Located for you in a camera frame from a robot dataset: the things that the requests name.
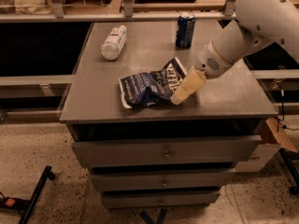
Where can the grey drawer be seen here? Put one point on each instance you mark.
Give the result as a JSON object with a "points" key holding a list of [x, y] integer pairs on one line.
{"points": [[162, 199], [178, 179], [146, 152]]}

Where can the cardboard box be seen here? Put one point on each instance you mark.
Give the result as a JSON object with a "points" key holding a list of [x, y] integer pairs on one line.
{"points": [[273, 139]]}

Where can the clear plastic water bottle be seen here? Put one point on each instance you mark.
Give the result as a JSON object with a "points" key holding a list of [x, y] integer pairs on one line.
{"points": [[114, 43]]}

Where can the metal railing frame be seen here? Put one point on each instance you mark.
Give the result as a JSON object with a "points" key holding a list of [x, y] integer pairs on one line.
{"points": [[116, 10]]}

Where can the black stand leg left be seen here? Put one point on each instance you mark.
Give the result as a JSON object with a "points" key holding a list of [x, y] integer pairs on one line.
{"points": [[23, 207]]}

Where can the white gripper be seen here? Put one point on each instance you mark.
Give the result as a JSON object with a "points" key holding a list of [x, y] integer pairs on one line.
{"points": [[209, 62]]}

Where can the bottom grey drawer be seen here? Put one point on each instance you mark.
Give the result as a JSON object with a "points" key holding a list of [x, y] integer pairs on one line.
{"points": [[162, 199]]}

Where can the black stand leg right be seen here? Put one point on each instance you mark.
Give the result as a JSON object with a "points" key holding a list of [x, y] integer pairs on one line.
{"points": [[289, 157]]}

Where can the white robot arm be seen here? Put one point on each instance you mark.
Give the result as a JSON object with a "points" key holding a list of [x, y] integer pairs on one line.
{"points": [[258, 24]]}

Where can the blue chip bag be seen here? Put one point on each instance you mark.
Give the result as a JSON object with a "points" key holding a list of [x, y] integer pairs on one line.
{"points": [[154, 87]]}

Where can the middle grey drawer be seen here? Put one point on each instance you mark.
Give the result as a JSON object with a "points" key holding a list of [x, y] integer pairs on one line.
{"points": [[178, 179]]}

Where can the blue pepsi can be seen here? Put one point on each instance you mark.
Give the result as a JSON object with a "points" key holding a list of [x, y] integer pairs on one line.
{"points": [[184, 35]]}

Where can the grey drawer cabinet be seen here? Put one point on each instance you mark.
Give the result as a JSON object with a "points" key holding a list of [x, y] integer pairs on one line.
{"points": [[231, 105]]}

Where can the top grey drawer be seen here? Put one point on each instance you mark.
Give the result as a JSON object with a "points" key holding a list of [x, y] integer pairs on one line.
{"points": [[146, 152]]}

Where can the black stand leg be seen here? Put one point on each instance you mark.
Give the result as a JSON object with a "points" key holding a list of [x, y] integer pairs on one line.
{"points": [[23, 207], [289, 157]]}

